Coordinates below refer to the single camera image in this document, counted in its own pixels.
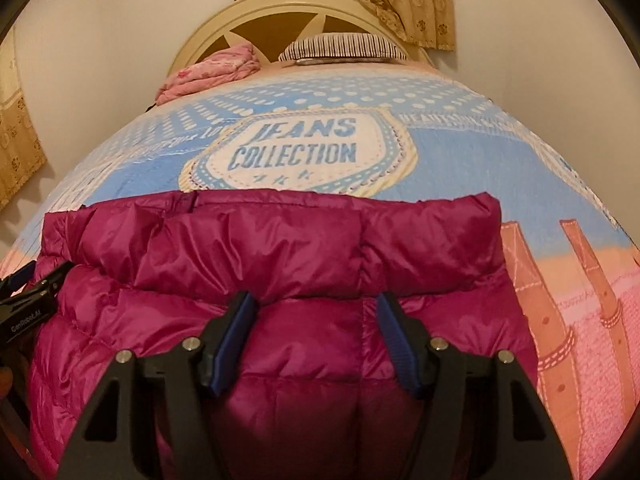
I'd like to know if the cream wooden headboard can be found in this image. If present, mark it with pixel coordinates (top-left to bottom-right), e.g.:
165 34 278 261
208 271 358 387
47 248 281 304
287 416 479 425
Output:
168 0 431 74

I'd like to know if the magenta puffer jacket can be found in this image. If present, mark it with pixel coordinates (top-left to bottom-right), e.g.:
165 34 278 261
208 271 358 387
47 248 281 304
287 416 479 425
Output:
28 190 538 479

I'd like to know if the folded pink blanket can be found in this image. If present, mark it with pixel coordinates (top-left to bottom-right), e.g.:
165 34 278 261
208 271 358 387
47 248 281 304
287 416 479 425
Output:
155 42 262 106

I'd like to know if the striped grey pillow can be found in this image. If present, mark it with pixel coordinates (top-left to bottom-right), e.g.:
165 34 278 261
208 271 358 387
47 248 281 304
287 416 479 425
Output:
278 32 408 62

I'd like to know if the blue jeans print bedspread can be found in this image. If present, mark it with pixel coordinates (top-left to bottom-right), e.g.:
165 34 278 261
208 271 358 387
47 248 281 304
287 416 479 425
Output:
1 64 639 479

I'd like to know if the beige patterned curtain left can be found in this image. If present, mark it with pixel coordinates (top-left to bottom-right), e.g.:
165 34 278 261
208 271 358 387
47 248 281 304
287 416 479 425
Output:
0 28 47 208

